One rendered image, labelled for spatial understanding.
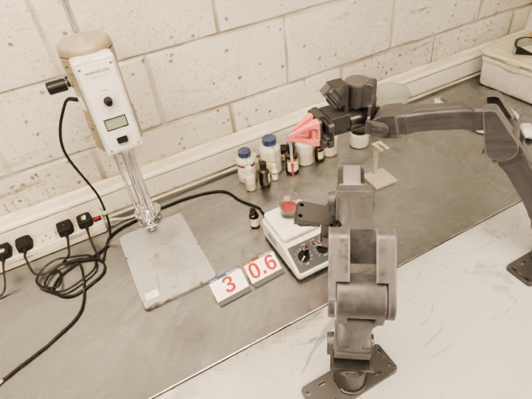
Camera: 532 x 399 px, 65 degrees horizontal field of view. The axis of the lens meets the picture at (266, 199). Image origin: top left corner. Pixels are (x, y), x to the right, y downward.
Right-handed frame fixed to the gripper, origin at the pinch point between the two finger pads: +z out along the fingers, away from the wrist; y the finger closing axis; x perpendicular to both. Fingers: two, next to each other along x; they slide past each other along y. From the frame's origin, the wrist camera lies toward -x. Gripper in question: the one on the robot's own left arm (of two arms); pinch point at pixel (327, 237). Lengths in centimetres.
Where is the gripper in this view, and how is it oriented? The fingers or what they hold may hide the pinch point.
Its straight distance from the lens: 103.9
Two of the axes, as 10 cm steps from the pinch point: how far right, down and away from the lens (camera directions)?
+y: -1.4, 9.1, -3.8
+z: -1.4, 3.6, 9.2
